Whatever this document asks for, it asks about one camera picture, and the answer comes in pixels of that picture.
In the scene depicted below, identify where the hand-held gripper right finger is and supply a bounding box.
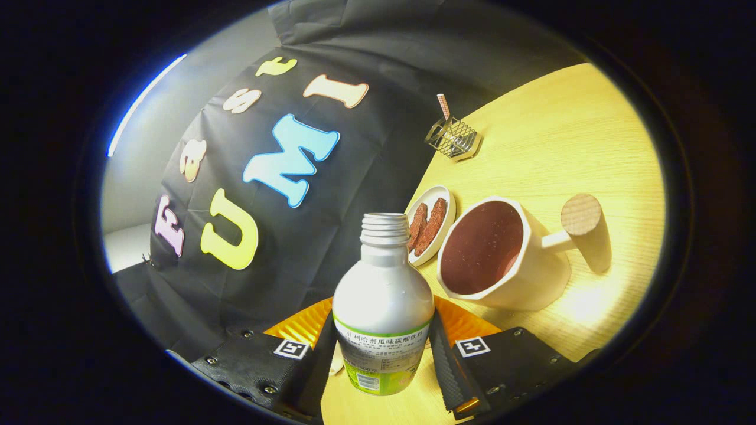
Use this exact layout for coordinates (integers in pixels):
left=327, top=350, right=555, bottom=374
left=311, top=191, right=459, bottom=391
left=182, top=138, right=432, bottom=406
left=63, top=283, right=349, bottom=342
left=428, top=295, right=600, bottom=421

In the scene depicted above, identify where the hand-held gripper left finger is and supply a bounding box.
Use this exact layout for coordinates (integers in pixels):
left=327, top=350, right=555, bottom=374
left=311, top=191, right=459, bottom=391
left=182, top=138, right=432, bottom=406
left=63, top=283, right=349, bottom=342
left=168, top=297, right=337, bottom=423

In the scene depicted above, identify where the silver bottle with green label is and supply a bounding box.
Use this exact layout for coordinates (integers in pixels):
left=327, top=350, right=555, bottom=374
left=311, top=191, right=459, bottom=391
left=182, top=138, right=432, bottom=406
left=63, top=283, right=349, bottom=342
left=332, top=212, right=435, bottom=396

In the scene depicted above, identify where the cream cup with wooden handle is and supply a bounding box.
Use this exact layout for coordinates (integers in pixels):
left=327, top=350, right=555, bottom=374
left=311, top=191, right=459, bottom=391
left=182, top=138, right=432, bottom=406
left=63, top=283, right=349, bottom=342
left=437, top=194, right=612, bottom=312

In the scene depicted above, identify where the black backdrop cloth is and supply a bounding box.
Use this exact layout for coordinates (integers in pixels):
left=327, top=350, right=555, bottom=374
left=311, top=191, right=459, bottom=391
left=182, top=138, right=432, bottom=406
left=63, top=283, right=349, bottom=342
left=112, top=0, right=591, bottom=361

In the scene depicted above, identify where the brown meat slice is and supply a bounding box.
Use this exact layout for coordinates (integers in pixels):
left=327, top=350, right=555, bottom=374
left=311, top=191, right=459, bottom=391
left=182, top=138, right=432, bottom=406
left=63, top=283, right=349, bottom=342
left=415, top=198, right=448, bottom=257
left=408, top=203, right=428, bottom=253

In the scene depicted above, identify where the white oval plate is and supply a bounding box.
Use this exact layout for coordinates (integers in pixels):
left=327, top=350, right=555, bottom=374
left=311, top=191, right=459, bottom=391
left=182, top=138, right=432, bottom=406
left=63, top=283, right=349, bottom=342
left=405, top=185, right=457, bottom=267

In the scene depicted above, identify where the light wooden table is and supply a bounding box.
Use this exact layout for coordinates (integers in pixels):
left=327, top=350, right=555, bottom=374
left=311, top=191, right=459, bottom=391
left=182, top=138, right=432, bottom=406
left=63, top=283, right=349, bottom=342
left=322, top=63, right=666, bottom=425

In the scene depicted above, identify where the wire mesh holder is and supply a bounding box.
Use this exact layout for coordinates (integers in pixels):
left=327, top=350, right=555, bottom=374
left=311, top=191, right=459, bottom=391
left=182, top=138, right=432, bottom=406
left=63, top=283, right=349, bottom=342
left=424, top=116, right=482, bottom=161

